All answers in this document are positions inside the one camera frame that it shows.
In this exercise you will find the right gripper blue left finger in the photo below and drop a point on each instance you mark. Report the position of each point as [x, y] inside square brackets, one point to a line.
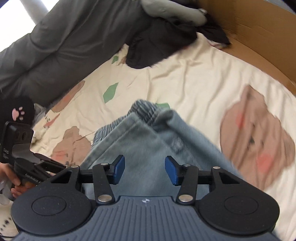
[104, 175]

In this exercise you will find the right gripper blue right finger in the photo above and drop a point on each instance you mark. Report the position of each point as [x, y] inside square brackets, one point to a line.
[186, 177]

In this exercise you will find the light blue denim pants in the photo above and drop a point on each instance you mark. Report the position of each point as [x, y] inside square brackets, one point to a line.
[145, 137]

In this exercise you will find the person left hand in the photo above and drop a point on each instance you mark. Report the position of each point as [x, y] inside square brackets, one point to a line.
[19, 188]

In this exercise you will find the cream cartoon bear bedsheet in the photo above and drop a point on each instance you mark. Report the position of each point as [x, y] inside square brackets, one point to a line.
[246, 113]

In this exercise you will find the white fluffy spotted blanket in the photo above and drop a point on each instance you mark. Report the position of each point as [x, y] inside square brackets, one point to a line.
[8, 228]

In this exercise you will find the dark grey pillow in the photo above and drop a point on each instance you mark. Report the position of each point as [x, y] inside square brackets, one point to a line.
[68, 44]

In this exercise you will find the black garment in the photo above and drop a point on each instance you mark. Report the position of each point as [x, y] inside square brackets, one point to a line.
[156, 39]

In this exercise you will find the brown cardboard sheet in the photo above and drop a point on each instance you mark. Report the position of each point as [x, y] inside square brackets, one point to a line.
[263, 27]

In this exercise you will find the grey neck pillow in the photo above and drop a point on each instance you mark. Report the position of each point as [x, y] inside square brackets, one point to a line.
[170, 9]

